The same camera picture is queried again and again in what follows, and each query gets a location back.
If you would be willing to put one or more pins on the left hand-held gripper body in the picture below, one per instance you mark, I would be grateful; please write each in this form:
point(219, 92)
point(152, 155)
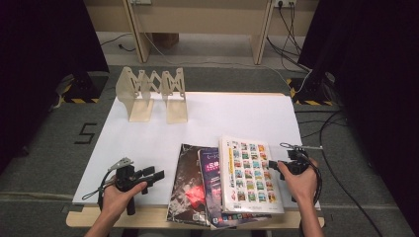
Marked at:
point(128, 176)

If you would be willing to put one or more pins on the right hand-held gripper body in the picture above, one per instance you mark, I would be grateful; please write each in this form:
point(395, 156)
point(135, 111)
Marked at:
point(298, 163)

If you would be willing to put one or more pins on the white magazine with colourful tiles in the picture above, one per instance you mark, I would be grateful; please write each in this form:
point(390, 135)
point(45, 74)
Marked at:
point(250, 177)

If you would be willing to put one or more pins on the black magazine with red cards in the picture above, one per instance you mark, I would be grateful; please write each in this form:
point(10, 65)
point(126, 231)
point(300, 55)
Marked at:
point(187, 177)

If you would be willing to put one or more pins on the purple magazine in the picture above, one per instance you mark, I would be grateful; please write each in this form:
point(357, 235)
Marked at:
point(210, 184)

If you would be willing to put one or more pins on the beige expandable book rack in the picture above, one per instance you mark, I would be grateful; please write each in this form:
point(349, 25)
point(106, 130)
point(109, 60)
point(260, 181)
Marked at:
point(174, 112)

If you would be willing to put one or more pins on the person's left hand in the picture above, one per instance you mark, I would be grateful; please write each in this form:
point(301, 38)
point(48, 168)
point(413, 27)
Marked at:
point(115, 200)

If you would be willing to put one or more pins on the black stand base striped tape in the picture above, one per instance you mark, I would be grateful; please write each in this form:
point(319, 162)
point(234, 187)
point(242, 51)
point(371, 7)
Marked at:
point(82, 89)
point(313, 89)

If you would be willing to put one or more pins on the black curtain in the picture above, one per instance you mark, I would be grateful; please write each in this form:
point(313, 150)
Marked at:
point(378, 65)
point(39, 49)

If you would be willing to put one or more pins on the brown cardboard box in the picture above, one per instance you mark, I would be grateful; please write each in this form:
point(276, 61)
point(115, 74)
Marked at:
point(166, 39)

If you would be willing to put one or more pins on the light wooden desk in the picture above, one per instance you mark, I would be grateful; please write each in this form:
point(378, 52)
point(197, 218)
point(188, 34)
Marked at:
point(197, 19)

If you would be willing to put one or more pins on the white wall socket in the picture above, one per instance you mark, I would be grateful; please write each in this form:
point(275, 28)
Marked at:
point(286, 4)
point(141, 1)

